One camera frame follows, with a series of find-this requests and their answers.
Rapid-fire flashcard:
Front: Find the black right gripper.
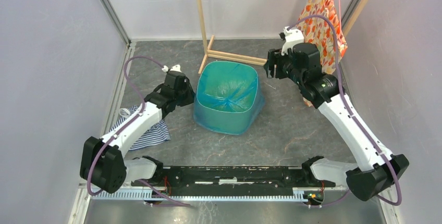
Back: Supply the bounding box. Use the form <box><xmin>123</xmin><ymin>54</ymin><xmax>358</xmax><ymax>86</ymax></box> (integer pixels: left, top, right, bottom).
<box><xmin>263</xmin><ymin>47</ymin><xmax>304</xmax><ymax>86</ymax></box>

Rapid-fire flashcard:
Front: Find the green plastic trash bin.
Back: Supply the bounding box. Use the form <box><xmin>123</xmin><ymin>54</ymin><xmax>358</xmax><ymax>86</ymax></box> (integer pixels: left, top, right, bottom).
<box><xmin>193</xmin><ymin>60</ymin><xmax>266</xmax><ymax>136</ymax></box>

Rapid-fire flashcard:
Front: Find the blue plastic trash bag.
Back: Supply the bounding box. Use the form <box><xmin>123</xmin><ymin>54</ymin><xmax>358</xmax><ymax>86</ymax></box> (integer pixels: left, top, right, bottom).
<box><xmin>193</xmin><ymin>60</ymin><xmax>266</xmax><ymax>136</ymax></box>

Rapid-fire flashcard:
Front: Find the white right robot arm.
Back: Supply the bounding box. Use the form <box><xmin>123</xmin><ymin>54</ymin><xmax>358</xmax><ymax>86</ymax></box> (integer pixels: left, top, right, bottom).
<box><xmin>264</xmin><ymin>43</ymin><xmax>409</xmax><ymax>201</ymax></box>

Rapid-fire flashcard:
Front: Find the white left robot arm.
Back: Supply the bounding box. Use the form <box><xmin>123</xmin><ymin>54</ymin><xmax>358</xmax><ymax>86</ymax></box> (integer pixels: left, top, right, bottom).
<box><xmin>80</xmin><ymin>70</ymin><xmax>195</xmax><ymax>195</ymax></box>

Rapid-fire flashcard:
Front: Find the floral orange cloth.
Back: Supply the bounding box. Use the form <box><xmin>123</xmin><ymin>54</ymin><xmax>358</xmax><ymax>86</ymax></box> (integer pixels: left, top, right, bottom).
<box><xmin>297</xmin><ymin>0</ymin><xmax>348</xmax><ymax>74</ymax></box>

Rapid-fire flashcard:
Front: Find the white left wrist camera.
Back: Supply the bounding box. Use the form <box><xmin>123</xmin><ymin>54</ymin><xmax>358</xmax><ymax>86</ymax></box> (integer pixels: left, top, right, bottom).
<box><xmin>161</xmin><ymin>65</ymin><xmax>182</xmax><ymax>73</ymax></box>

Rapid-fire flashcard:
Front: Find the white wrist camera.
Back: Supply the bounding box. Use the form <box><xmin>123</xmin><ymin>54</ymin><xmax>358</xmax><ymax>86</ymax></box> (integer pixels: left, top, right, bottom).
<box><xmin>161</xmin><ymin>65</ymin><xmax>182</xmax><ymax>73</ymax></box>
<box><xmin>280</xmin><ymin>26</ymin><xmax>304</xmax><ymax>56</ymax></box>

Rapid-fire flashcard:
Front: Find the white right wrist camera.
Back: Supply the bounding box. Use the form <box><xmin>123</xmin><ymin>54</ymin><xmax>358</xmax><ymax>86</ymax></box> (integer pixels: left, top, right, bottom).
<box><xmin>280</xmin><ymin>26</ymin><xmax>304</xmax><ymax>56</ymax></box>

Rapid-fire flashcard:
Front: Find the wooden clothes rack frame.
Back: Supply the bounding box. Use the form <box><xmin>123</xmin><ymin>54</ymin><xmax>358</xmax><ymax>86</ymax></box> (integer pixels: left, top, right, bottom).
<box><xmin>192</xmin><ymin>0</ymin><xmax>277</xmax><ymax>74</ymax></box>

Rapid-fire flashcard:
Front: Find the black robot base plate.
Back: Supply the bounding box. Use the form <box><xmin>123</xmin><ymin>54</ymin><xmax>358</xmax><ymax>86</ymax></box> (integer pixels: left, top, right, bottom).
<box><xmin>147</xmin><ymin>160</ymin><xmax>336</xmax><ymax>196</ymax></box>

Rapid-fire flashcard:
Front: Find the white slotted cable duct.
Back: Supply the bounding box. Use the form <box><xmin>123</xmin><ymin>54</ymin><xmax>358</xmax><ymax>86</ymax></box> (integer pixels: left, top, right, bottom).
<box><xmin>90</xmin><ymin>188</ymin><xmax>312</xmax><ymax>203</ymax></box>

